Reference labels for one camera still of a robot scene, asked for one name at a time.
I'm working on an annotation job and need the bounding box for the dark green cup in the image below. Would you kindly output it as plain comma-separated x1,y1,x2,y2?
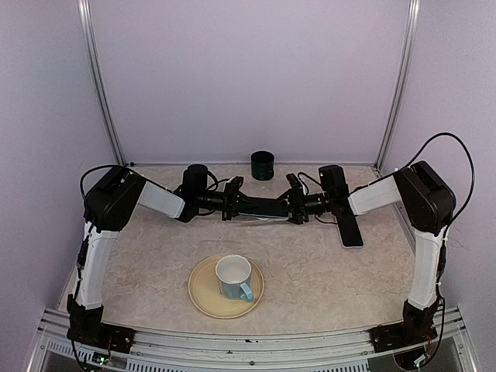
250,150,275,181

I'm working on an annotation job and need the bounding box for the beige round plate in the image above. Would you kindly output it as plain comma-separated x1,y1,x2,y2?
188,254,265,319

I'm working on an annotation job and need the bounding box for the front aluminium rail base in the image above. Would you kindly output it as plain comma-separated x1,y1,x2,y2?
25,308,482,371

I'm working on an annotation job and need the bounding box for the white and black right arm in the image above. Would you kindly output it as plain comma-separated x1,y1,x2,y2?
277,161,456,312

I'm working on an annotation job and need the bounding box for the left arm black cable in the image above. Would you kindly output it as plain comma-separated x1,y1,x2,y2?
78,164,129,202

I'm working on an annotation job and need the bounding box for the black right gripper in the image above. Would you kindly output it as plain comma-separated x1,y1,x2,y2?
268,188,333,224

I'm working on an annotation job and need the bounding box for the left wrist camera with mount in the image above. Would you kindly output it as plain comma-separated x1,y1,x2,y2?
224,176,244,192

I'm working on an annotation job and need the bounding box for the left aluminium frame post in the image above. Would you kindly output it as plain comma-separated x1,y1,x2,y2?
77,0,126,165

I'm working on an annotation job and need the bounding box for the blue mug with white inside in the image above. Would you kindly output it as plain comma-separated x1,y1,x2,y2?
215,254,254,302

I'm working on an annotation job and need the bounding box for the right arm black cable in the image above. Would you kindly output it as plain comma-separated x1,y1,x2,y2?
406,132,476,233

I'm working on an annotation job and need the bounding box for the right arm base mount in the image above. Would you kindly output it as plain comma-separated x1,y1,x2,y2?
369,298,440,353

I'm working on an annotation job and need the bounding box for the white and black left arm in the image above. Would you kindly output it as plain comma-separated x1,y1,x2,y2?
67,164,288,345

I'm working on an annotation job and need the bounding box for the black smartphone with teal edge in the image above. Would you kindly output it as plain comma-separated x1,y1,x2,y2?
336,212,363,247

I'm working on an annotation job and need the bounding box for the aluminium frame post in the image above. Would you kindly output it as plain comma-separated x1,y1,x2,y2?
77,0,126,165
375,0,422,171

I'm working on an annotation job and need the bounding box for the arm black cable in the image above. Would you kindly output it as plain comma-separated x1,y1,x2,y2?
406,132,476,233
78,164,129,202

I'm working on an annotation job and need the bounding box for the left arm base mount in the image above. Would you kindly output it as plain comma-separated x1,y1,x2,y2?
67,294,136,354

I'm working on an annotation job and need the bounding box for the right aluminium frame post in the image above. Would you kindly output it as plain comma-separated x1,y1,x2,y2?
375,0,422,171

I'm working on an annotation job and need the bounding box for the lilac phone case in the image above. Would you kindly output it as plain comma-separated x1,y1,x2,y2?
335,212,366,250

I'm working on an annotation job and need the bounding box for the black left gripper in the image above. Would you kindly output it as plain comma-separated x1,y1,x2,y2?
197,182,260,221

